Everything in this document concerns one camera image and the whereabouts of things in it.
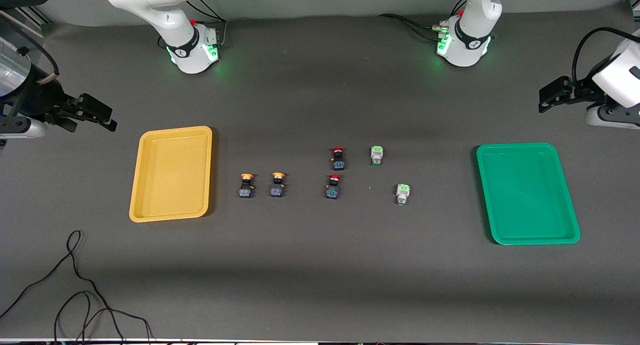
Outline black left base cables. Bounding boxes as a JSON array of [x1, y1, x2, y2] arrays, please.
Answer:
[[378, 13, 451, 42]]

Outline black right base cables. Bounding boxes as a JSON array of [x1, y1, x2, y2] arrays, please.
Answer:
[[187, 0, 229, 49]]

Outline green plastic tray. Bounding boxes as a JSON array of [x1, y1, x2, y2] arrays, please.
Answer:
[[475, 142, 581, 246]]

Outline black base cables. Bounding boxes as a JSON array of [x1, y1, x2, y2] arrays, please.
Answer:
[[378, 13, 451, 42], [187, 0, 229, 49]]

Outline yellow push button switch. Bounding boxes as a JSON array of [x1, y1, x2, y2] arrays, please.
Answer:
[[239, 172, 256, 199], [269, 171, 287, 198]]

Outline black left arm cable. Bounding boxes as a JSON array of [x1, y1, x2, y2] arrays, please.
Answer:
[[571, 27, 640, 87]]

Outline yellow plastic tray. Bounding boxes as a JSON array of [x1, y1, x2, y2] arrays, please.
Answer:
[[128, 126, 213, 223]]

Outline thin black loose cable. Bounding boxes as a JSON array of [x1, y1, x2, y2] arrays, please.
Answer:
[[0, 229, 153, 344]]

